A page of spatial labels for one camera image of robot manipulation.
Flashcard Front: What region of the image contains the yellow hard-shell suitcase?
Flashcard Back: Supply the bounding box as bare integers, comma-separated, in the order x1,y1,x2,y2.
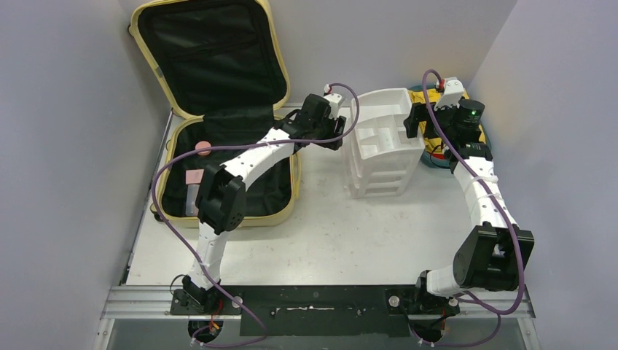
128,1,290,228

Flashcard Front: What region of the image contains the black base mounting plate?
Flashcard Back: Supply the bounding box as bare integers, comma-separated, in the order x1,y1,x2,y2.
170,284,460,340

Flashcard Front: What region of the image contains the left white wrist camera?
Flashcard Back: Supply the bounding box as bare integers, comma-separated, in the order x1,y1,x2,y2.
323,84,345,120

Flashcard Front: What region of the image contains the yellow garment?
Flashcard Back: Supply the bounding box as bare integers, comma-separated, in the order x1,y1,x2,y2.
422,88,487,146

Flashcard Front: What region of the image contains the white plastic drawer organizer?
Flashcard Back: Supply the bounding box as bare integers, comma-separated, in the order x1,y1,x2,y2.
342,88,425,198

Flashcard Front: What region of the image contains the teal transparent plastic tray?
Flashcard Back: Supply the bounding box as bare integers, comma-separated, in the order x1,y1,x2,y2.
407,85,493,170

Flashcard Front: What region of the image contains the clear plastic bottle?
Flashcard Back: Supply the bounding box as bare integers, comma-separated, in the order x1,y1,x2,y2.
185,184,200,217

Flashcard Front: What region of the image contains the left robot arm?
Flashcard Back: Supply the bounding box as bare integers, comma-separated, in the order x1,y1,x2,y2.
171,92,347,315

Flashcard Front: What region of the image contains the small pink item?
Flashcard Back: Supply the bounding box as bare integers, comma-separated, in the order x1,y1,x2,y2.
185,169,203,185

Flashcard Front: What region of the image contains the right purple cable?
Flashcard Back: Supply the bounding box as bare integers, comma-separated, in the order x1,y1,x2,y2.
421,69,526,348

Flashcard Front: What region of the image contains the round pink compact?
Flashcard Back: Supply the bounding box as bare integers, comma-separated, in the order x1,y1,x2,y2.
195,141,212,156

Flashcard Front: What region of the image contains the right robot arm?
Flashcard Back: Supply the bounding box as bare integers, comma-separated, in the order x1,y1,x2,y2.
404,98,534,315

